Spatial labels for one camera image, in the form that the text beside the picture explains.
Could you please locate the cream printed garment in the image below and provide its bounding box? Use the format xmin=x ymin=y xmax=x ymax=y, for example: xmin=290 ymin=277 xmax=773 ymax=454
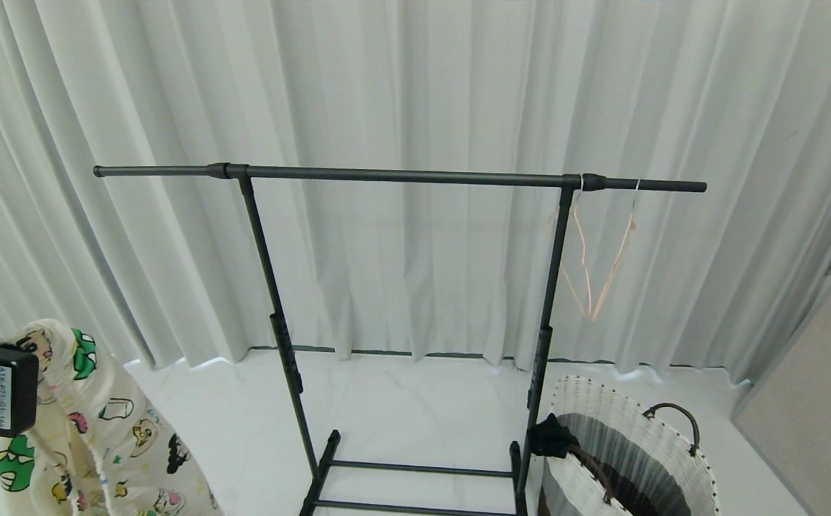
xmin=0 ymin=319 xmax=224 ymax=516

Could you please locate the pink clothes hanger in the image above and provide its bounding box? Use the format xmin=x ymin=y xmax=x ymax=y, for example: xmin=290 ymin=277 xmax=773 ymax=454
xmin=561 ymin=192 xmax=595 ymax=321
xmin=591 ymin=179 xmax=642 ymax=321

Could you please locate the black clothes rack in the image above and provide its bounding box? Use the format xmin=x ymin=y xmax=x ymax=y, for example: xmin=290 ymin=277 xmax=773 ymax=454
xmin=92 ymin=163 xmax=708 ymax=516

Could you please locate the white laundry basket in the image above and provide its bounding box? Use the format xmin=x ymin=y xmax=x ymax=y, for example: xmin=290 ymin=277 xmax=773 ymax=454
xmin=538 ymin=375 xmax=721 ymax=516

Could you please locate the white curtain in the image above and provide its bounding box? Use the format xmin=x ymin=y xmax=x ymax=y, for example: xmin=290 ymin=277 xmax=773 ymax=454
xmin=0 ymin=0 xmax=831 ymax=384

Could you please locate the black garment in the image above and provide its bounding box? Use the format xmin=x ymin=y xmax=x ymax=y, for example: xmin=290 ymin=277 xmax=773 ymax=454
xmin=528 ymin=414 xmax=579 ymax=459

